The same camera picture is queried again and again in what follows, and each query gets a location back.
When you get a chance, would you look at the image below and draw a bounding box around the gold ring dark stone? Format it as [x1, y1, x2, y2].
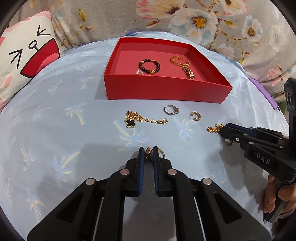
[145, 147, 166, 161]

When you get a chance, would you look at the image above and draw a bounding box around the gold wristwatch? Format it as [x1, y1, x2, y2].
[182, 66, 195, 79]

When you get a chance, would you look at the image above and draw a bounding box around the gold cuff bangle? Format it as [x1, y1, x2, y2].
[170, 56, 190, 67]

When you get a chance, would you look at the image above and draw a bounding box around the dark bead bracelet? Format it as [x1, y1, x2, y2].
[138, 58, 161, 75]

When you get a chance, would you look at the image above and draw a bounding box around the person's right hand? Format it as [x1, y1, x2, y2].
[262, 174, 296, 214]

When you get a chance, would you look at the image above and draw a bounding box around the light blue palm-print cushion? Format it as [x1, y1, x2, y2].
[1, 39, 289, 238]

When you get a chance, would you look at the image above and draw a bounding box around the grey floral blanket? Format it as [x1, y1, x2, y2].
[11, 0, 295, 102]

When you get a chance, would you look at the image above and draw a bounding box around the red shallow box tray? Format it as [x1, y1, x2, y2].
[104, 37, 232, 103]

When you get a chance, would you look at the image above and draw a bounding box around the white pink cat pillow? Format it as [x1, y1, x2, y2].
[1, 10, 63, 109]

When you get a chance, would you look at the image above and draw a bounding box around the gold chain piece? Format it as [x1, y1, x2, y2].
[206, 123, 224, 134]

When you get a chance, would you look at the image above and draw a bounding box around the silver ring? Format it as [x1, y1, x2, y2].
[163, 104, 181, 115]

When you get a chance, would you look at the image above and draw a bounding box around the gold clover pendant necklace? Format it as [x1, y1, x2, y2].
[124, 110, 169, 129]

